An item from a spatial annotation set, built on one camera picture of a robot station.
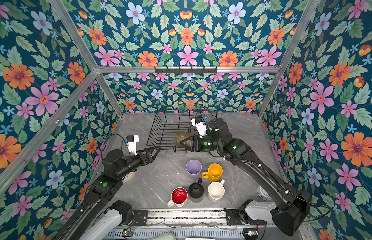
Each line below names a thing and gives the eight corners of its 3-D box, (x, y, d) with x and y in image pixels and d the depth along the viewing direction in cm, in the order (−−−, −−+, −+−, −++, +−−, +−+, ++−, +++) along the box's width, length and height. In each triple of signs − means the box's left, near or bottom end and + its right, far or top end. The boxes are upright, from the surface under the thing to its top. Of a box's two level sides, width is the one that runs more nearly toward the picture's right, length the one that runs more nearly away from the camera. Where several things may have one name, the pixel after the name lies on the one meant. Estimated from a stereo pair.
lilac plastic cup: (191, 184, 86) (190, 176, 76) (186, 171, 92) (185, 161, 82) (203, 180, 88) (204, 171, 78) (198, 167, 93) (198, 157, 83)
